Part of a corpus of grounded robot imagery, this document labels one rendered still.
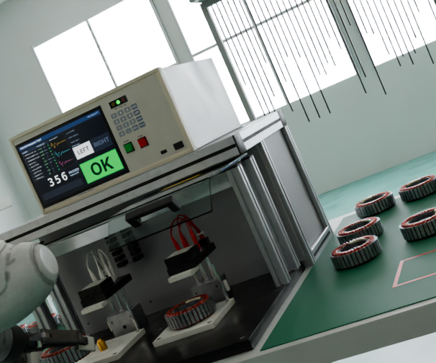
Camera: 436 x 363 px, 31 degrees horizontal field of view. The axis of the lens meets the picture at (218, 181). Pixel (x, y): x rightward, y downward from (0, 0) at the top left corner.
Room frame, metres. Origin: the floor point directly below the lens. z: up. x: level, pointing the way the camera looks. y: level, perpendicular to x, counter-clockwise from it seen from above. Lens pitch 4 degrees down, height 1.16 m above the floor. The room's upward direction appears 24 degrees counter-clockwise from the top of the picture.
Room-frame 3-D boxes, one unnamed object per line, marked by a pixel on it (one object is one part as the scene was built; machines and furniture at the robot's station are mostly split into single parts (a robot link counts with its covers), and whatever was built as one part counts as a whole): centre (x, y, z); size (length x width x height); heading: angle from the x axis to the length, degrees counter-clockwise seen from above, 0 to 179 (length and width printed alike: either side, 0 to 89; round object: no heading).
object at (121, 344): (1.78, 0.39, 0.78); 0.15 x 0.15 x 0.01; 68
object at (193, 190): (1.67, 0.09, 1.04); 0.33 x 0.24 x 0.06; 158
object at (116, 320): (1.92, 0.34, 0.80); 0.08 x 0.05 x 0.06; 68
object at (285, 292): (1.75, 0.28, 0.76); 0.64 x 0.47 x 0.02; 68
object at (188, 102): (2.04, 0.15, 1.22); 0.44 x 0.39 x 0.20; 68
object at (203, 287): (1.83, 0.12, 0.80); 0.08 x 0.05 x 0.06; 68
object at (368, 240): (1.72, -0.22, 0.77); 0.11 x 0.11 x 0.04
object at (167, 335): (1.70, 0.17, 0.78); 0.15 x 0.15 x 0.01; 68
